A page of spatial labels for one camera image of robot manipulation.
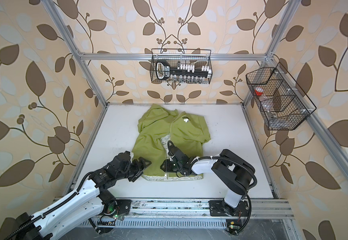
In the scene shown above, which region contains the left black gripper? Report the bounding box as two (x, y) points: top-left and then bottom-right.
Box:
(116, 156), (154, 182)

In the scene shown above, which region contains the green zip-up hooded jacket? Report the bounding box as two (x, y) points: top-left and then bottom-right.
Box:
(132, 104), (211, 182)

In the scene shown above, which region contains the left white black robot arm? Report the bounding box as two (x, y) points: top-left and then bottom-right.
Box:
(6, 151), (151, 240)

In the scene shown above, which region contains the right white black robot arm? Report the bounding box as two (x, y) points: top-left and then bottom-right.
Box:
(161, 141), (258, 211)

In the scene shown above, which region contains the black tool set in basket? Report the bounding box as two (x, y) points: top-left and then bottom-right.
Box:
(151, 60), (213, 84)

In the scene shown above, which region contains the red-capped item in basket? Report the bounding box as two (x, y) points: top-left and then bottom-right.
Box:
(255, 87), (264, 97)

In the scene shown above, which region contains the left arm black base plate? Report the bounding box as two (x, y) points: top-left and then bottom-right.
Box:
(102, 199), (132, 218)

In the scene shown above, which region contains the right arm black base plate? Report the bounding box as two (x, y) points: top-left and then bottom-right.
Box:
(209, 200), (251, 218)

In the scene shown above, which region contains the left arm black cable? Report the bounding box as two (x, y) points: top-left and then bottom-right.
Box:
(87, 217), (116, 235)

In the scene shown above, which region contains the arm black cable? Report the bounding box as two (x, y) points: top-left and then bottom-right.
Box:
(225, 193), (253, 235)
(87, 217), (116, 235)

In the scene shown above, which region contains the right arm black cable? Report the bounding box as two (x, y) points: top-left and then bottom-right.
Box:
(225, 193), (253, 235)

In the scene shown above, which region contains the black wire basket back wall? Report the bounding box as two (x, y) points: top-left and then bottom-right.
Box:
(149, 48), (213, 85)

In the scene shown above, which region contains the black wire basket wall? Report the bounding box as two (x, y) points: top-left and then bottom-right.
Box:
(149, 48), (213, 85)
(246, 63), (317, 131)

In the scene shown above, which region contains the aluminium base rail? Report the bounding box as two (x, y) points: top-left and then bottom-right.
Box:
(120, 198), (295, 220)

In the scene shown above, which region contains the aluminium frame back crossbar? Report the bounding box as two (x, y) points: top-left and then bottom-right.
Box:
(78, 53), (267, 61)

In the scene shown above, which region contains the black wire basket right wall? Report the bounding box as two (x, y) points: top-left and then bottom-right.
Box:
(246, 63), (317, 131)

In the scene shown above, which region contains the aluminium frame left post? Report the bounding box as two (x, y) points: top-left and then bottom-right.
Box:
(41, 0), (107, 108)

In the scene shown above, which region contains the aluminium frame post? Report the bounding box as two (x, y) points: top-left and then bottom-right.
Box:
(41, 0), (107, 108)
(241, 0), (301, 109)

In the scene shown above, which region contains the aluminium frame right post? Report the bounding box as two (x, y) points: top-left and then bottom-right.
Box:
(241, 0), (301, 109)

